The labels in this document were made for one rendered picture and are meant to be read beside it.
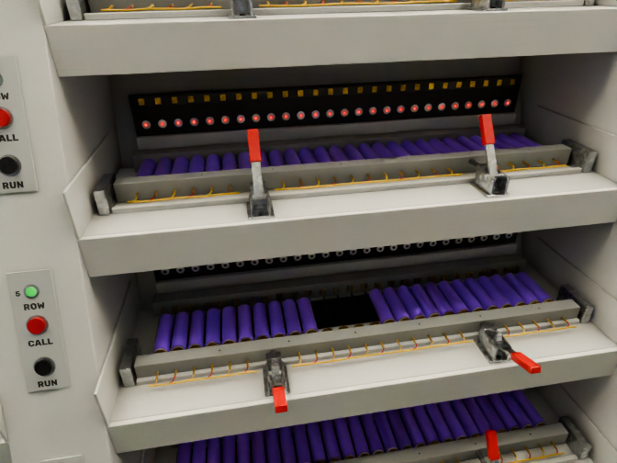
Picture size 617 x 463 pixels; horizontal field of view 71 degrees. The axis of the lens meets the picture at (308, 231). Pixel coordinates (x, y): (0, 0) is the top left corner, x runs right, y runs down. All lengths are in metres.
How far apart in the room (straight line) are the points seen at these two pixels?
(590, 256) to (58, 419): 0.66
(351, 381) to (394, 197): 0.22
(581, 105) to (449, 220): 0.26
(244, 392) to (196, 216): 0.20
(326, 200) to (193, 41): 0.21
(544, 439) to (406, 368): 0.27
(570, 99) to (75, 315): 0.65
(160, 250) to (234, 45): 0.22
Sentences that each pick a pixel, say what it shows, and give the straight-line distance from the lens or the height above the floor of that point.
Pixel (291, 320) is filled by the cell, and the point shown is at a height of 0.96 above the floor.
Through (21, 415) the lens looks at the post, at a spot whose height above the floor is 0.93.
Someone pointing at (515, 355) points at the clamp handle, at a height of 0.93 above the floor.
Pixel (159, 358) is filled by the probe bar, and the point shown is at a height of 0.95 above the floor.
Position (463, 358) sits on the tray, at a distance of 0.58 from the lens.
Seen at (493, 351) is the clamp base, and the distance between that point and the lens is 0.57.
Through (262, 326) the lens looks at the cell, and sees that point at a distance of 0.57.
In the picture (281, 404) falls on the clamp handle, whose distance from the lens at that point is 0.45.
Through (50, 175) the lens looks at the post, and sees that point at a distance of 0.48.
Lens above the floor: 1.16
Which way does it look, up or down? 8 degrees down
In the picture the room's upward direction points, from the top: 4 degrees counter-clockwise
